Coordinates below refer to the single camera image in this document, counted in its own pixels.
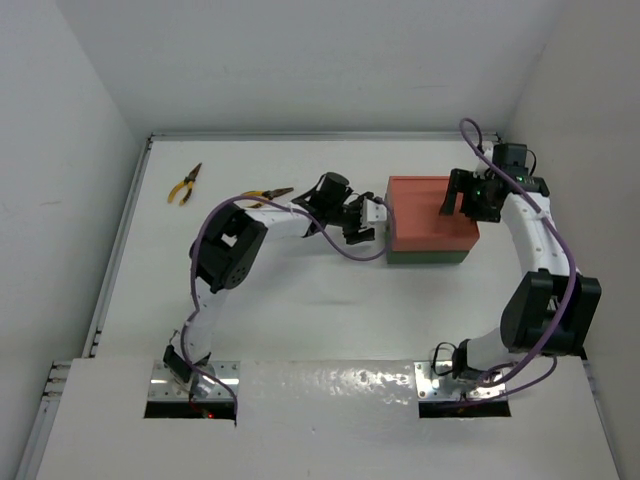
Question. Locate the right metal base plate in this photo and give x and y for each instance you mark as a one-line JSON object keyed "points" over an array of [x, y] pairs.
{"points": [[432, 388]]}

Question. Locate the red drawer box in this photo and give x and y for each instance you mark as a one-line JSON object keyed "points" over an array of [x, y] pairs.
{"points": [[416, 203]]}

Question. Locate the metal base plate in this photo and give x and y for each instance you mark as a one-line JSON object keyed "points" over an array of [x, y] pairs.
{"points": [[222, 377], [432, 388]]}

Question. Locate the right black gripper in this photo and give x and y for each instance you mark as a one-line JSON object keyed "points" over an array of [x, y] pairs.
{"points": [[463, 181]]}

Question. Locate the white front board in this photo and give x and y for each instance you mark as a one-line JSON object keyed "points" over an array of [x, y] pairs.
{"points": [[321, 420]]}

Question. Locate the yellow long-nose pliers far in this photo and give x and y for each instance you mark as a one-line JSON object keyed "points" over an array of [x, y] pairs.
{"points": [[187, 183]]}

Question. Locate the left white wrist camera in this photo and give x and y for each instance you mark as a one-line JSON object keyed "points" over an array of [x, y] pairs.
{"points": [[373, 212]]}

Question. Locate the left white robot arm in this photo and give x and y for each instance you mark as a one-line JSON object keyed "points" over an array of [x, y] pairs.
{"points": [[232, 235]]}

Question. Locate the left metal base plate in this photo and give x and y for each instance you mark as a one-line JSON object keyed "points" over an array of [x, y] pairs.
{"points": [[222, 377]]}

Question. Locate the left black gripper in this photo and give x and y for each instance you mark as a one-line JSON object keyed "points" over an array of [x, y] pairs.
{"points": [[357, 225]]}

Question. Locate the yellow long-nose pliers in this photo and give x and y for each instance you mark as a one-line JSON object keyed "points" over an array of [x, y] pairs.
{"points": [[187, 183], [267, 195]]}

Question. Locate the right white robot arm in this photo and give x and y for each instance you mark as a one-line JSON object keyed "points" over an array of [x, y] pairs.
{"points": [[552, 308]]}

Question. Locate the yellow long-nose pliers near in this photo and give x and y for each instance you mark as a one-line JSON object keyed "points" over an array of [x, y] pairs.
{"points": [[267, 195]]}

